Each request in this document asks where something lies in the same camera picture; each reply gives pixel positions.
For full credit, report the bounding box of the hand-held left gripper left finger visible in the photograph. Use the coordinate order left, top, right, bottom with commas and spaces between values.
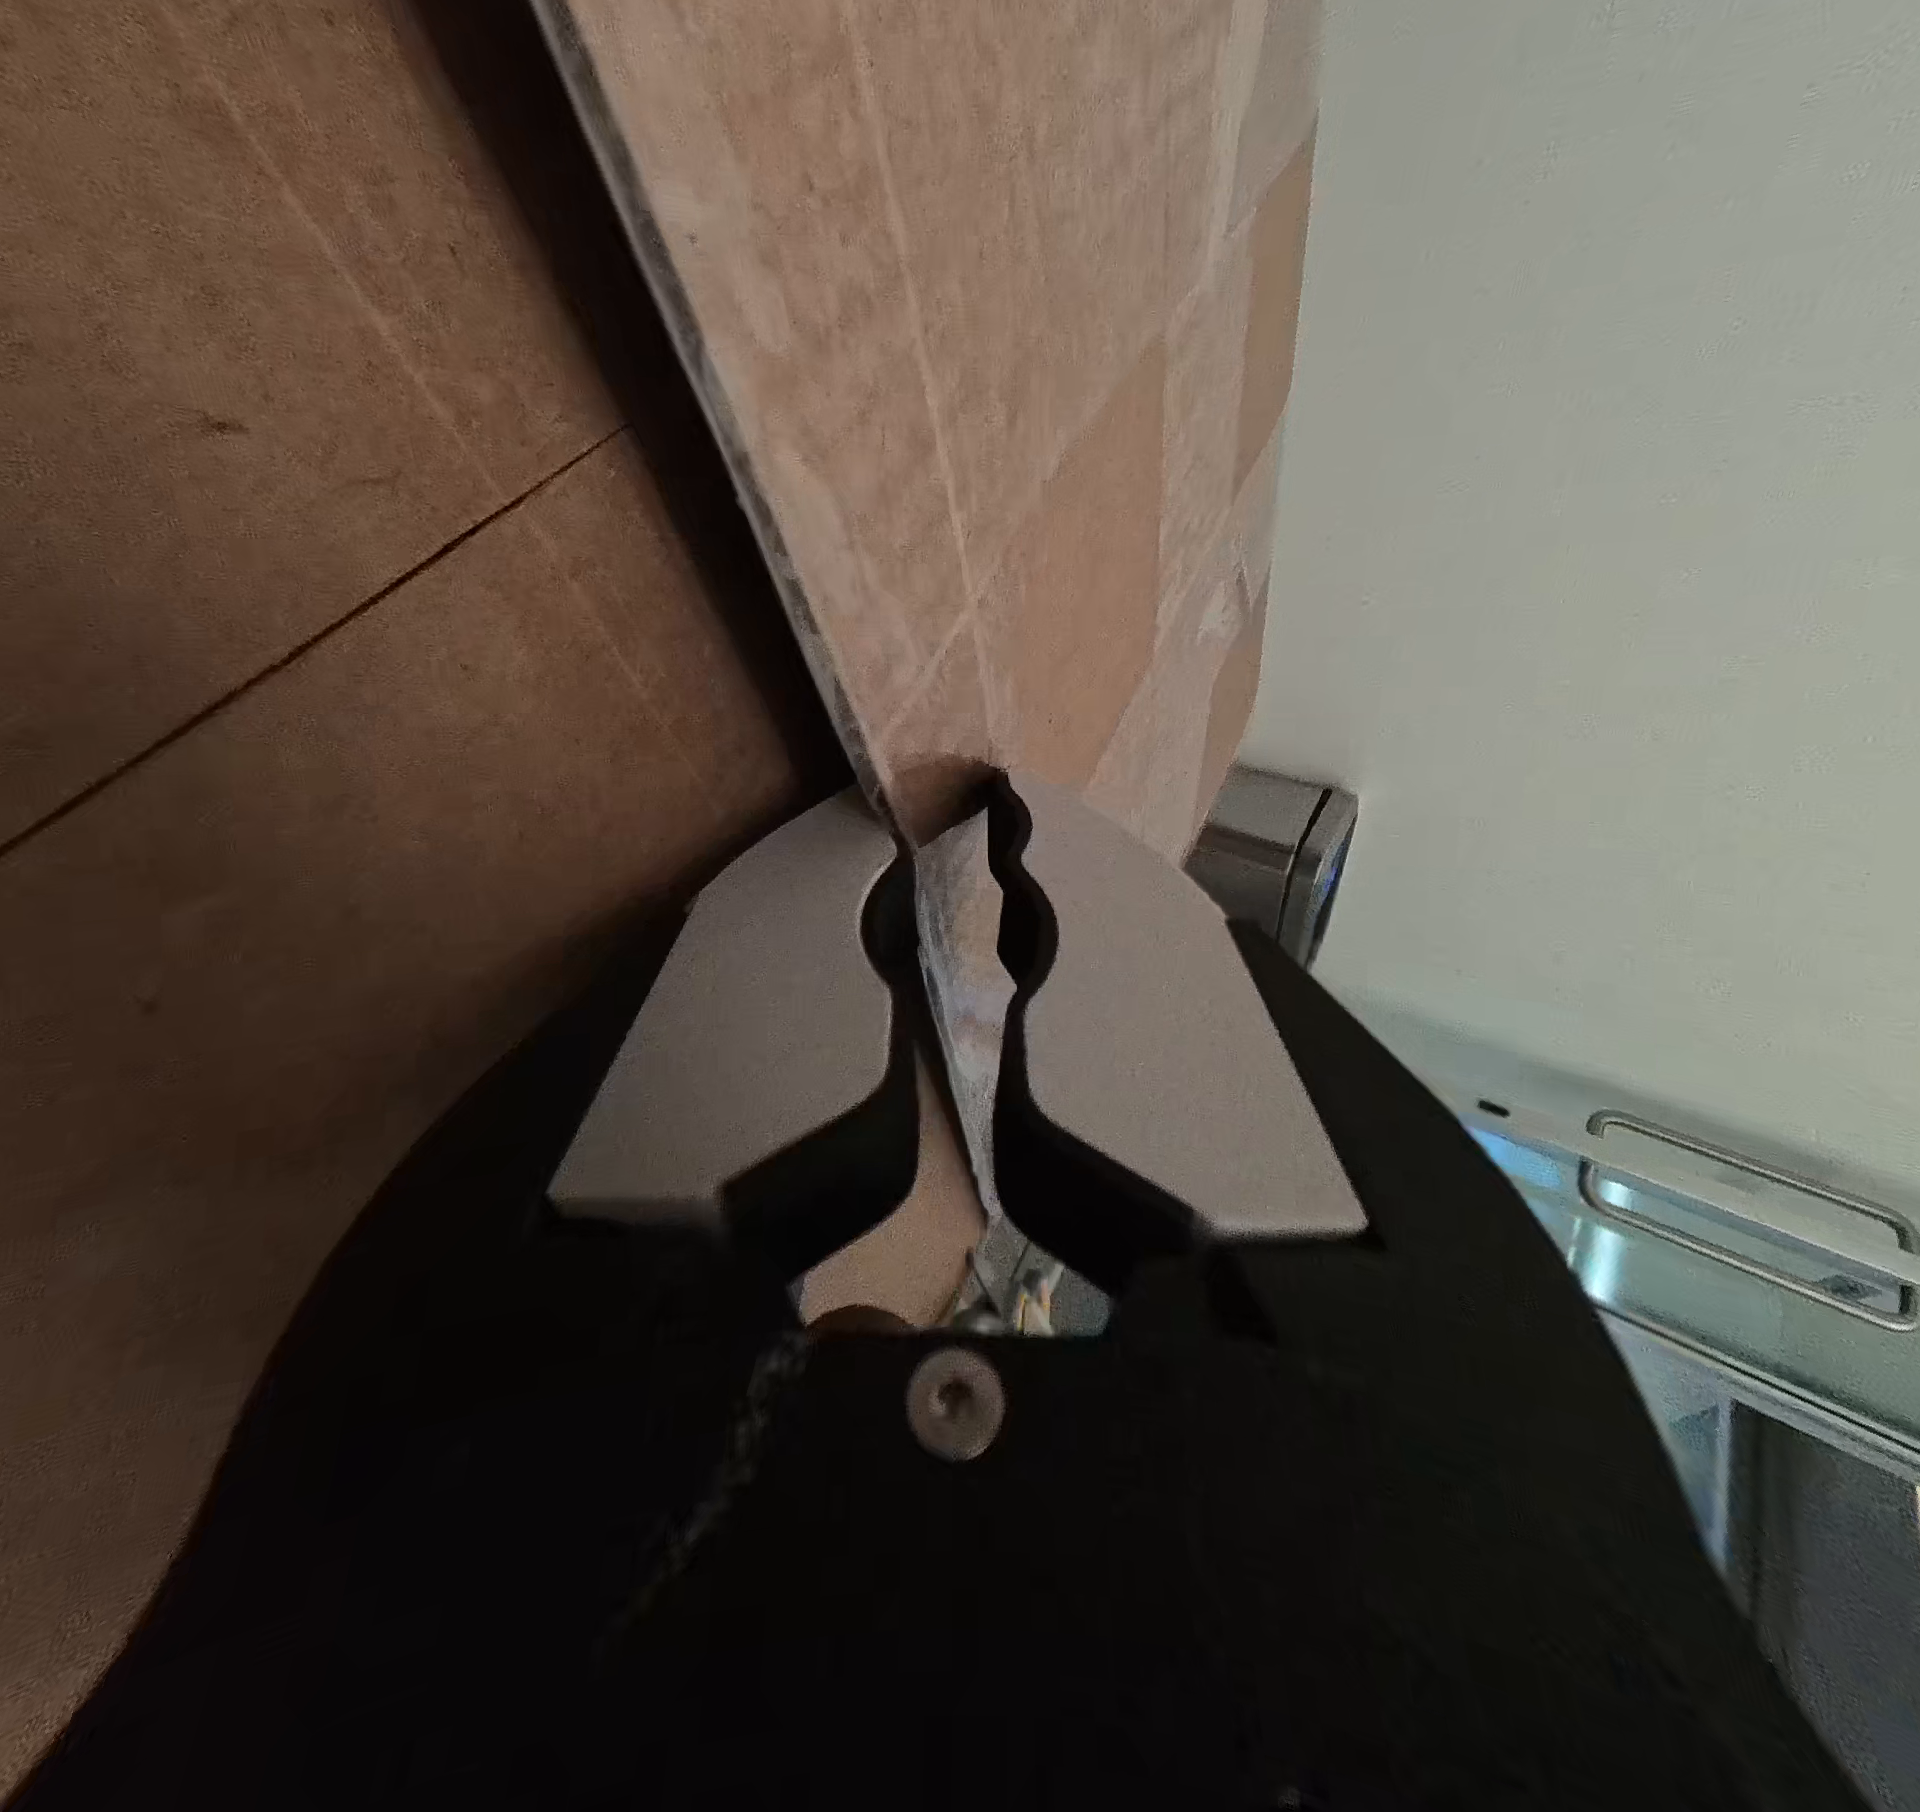
543, 793, 924, 1292

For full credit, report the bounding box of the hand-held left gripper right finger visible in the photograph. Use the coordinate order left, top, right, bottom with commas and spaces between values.
986, 777, 1369, 1307

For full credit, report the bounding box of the large brown cardboard box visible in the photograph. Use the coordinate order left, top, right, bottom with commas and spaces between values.
0, 0, 1325, 1756

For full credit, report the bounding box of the metal door handle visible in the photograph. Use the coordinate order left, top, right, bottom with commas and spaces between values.
1582, 1111, 1920, 1338

